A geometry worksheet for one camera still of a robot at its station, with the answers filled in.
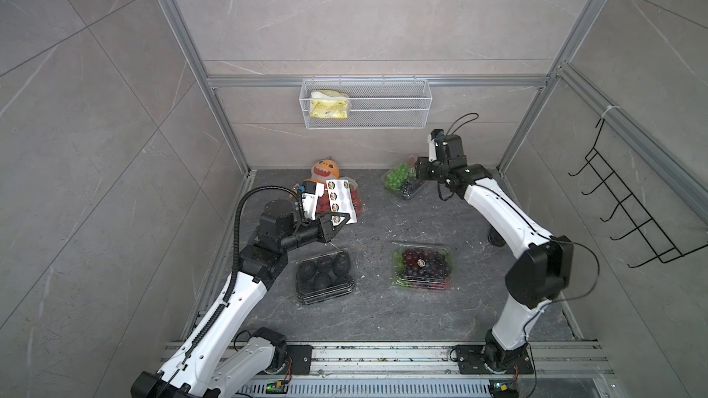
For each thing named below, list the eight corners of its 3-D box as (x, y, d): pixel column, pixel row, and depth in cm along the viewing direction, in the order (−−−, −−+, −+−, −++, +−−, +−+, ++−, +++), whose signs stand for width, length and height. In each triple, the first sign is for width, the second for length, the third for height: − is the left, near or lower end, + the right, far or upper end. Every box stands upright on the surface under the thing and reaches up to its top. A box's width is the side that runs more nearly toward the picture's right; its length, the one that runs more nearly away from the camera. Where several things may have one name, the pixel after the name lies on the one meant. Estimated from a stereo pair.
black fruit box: (301, 310, 83) (296, 302, 77) (297, 270, 92) (292, 260, 85) (357, 296, 86) (357, 287, 80) (348, 259, 94) (348, 248, 88)
